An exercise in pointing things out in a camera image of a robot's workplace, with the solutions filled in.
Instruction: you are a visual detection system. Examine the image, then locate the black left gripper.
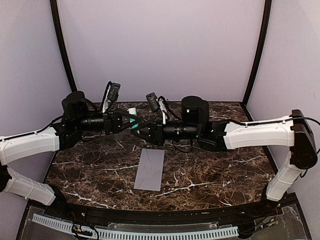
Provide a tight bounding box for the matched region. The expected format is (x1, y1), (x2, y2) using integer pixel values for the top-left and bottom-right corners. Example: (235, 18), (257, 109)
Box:
(74, 108), (142, 136)

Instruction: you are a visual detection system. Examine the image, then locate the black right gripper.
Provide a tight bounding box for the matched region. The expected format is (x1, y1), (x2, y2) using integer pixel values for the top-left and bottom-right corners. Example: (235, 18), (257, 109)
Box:
(130, 116), (201, 147)

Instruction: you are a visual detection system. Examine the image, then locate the white green glue stick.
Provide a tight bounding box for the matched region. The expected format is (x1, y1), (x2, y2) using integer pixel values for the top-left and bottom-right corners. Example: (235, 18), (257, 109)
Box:
(128, 107), (140, 135)

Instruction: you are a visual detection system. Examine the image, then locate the grey paper envelope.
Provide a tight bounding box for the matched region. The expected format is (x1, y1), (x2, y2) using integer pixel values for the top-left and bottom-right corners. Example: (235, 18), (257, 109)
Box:
(133, 148), (165, 192)

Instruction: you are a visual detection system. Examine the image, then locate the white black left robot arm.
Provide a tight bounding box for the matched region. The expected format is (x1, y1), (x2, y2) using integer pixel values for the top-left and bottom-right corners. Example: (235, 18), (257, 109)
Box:
(0, 91), (141, 218)

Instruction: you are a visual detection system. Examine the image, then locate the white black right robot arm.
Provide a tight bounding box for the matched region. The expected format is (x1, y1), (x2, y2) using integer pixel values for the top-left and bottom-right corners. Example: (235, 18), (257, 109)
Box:
(128, 93), (319, 217)

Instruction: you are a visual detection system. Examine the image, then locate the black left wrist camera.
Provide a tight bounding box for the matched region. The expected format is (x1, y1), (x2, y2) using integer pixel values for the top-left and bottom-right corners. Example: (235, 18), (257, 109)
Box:
(101, 81), (121, 113)

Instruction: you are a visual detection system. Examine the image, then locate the black front frame rail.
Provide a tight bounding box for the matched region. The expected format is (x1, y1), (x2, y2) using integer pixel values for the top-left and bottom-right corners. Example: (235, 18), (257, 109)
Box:
(44, 202), (283, 226)

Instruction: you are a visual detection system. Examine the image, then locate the white slotted cable duct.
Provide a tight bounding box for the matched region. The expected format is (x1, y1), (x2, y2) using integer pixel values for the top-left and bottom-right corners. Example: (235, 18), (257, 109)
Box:
(31, 213), (239, 240)

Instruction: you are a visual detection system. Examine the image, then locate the black left corner post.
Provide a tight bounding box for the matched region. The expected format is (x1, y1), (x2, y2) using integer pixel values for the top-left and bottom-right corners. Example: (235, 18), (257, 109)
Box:
(49, 0), (78, 92)

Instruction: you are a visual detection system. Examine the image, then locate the black corner post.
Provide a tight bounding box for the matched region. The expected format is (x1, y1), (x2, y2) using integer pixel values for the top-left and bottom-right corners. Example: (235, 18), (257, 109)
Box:
(49, 0), (78, 92)
(241, 0), (272, 108)

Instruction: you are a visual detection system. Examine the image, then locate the black right corner post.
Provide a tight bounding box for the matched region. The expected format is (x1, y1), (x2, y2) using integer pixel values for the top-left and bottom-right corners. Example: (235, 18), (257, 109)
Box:
(241, 0), (272, 108)

